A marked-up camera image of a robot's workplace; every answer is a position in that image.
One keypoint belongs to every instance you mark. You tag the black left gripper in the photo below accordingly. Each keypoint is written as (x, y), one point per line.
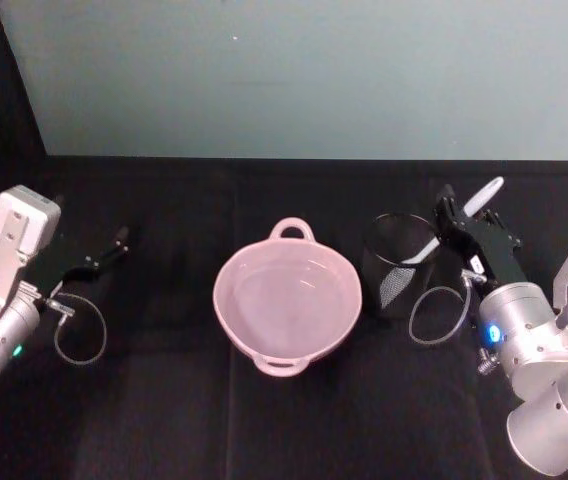
(46, 265)

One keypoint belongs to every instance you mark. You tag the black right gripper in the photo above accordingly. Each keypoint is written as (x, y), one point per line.
(496, 257)

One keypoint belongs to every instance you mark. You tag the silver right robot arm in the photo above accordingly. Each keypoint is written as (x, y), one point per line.
(539, 350)

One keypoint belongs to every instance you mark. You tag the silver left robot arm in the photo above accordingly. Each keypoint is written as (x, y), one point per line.
(6, 280)

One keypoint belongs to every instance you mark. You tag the black mesh cup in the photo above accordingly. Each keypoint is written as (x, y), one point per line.
(389, 295)

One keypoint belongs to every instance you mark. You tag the black table cloth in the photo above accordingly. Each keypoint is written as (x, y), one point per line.
(174, 425)

